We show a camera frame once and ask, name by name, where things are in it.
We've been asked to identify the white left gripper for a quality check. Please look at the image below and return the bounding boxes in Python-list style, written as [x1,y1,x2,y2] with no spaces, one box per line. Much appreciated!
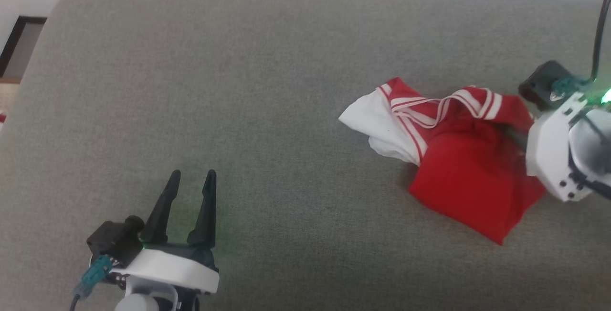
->
[111,169,220,295]

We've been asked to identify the red and white garment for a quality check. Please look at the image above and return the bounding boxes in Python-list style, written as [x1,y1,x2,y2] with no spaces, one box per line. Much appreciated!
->
[338,77,547,246]

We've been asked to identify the arm teal-plug black cable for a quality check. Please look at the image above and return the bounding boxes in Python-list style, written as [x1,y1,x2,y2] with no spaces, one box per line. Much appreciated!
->
[70,255,113,311]
[550,0,611,102]

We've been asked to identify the right arm teal-plug black cable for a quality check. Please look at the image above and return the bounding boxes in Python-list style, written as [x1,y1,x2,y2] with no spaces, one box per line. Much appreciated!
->
[550,0,611,102]

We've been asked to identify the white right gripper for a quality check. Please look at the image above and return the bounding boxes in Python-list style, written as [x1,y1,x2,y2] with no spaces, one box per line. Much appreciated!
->
[502,92,603,203]

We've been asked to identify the dark framed picture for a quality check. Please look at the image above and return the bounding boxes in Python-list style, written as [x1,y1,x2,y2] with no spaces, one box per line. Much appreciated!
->
[0,15,48,79]

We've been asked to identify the left arm teal-plug black cable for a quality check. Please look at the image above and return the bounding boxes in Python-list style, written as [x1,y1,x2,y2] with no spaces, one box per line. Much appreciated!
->
[70,255,113,311]

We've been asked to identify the grey fabric sofa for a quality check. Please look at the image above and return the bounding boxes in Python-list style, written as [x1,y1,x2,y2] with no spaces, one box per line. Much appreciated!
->
[0,0,611,311]

